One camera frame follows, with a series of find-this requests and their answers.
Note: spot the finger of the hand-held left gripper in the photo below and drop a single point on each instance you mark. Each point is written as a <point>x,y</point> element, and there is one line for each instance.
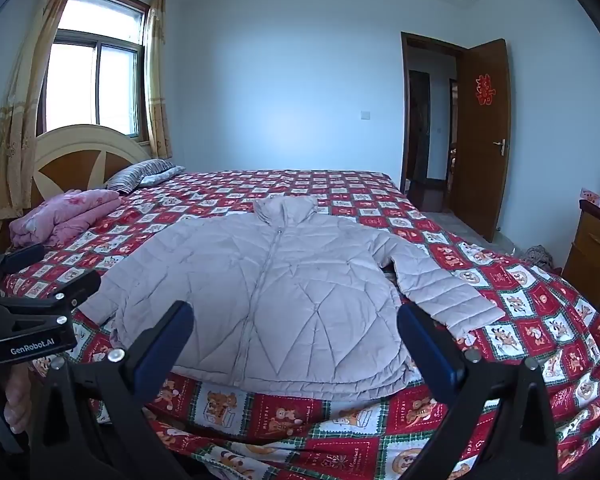
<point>70,287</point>
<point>22,254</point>

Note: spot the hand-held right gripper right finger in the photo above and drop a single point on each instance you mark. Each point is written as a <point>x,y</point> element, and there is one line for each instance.
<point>429,355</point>

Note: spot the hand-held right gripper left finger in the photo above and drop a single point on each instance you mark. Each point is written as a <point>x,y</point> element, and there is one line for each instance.
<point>164,355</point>

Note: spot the light grey puffer jacket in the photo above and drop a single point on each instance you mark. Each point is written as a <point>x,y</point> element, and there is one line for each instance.
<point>280,285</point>

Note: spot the person's left hand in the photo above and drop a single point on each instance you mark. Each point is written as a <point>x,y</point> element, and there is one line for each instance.
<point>17,395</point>

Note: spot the red checkered printed bed sheet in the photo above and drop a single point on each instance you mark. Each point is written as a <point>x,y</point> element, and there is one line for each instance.
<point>430,310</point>

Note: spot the pink folded blanket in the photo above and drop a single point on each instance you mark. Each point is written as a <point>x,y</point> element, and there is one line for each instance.
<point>62,215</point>

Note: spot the wooden headboard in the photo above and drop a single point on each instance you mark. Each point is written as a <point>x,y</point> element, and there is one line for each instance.
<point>75,157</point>

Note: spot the striped pillow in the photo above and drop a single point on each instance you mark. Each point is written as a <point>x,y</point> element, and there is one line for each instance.
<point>140,172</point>

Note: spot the dark cloth pile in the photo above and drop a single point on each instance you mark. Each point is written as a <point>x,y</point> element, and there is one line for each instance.
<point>537,256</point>

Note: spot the wooden dresser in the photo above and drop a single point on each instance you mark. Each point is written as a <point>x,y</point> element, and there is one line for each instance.
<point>592,245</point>

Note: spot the window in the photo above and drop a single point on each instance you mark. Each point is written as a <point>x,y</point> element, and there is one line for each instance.
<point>97,70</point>

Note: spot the brown wooden door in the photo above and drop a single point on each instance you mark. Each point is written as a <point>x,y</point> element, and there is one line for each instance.
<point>482,135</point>

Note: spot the red paper door decoration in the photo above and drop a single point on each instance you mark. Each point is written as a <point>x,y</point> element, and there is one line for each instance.
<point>485,91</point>

